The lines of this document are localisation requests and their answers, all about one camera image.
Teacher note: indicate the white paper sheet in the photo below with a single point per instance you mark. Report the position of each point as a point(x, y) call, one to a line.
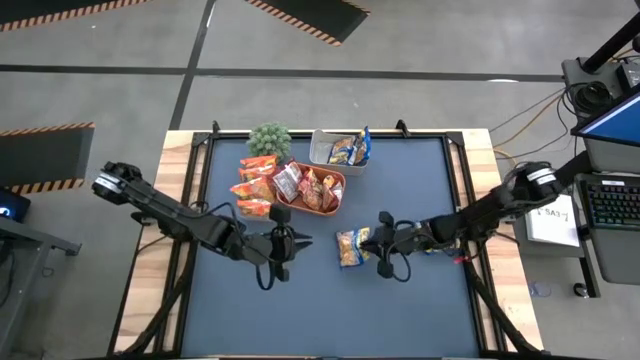
point(550, 225)

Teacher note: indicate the computer monitor with blue screen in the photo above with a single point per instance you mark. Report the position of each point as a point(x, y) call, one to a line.
point(615, 125)

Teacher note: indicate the blue-grey table mat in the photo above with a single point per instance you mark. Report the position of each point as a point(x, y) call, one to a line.
point(300, 320)

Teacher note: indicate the green artificial potted plant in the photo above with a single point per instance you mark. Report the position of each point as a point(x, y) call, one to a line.
point(269, 140)

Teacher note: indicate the black metal table frame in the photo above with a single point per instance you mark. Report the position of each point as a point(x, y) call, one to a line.
point(300, 134)

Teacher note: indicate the black backlit keyboard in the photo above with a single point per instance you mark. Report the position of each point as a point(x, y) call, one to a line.
point(615, 202)

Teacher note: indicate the black hazard-striped floor mat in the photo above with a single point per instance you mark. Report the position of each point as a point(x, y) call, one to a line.
point(40, 155)
point(310, 12)
point(50, 7)

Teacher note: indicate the side desk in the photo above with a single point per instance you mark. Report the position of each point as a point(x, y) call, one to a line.
point(620, 265)

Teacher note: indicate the clear plastic bin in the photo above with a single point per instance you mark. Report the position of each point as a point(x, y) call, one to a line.
point(257, 218)

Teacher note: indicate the blue Maruchan noodle pack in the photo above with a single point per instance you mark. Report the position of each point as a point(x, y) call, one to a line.
point(347, 247)
point(362, 145)
point(444, 249)
point(341, 151)

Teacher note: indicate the white plastic bin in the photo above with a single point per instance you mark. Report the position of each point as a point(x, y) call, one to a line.
point(320, 150)

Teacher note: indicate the clear cup on floor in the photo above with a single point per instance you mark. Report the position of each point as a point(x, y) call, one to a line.
point(540, 289)

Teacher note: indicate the orange plastic bin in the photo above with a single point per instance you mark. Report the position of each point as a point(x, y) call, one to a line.
point(305, 209)

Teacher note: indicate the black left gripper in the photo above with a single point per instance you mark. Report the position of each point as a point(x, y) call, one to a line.
point(282, 245)

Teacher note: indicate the black device with blue light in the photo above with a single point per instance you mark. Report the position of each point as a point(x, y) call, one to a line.
point(12, 207)

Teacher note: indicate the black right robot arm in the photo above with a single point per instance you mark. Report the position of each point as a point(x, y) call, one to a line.
point(490, 207)

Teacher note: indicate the small red clip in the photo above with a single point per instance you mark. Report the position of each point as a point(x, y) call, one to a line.
point(462, 260)

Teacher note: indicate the black stand pole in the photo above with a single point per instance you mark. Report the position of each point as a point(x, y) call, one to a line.
point(612, 45)

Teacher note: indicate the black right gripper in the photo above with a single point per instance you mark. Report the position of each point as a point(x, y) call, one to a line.
point(400, 237)

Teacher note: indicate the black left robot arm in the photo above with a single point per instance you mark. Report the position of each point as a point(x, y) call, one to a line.
point(170, 210)

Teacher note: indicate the red Maruchan noodle pack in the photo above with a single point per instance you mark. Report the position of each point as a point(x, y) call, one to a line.
point(332, 192)
point(287, 182)
point(311, 190)

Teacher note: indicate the grey metal desk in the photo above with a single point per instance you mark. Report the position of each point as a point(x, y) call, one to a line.
point(30, 235)

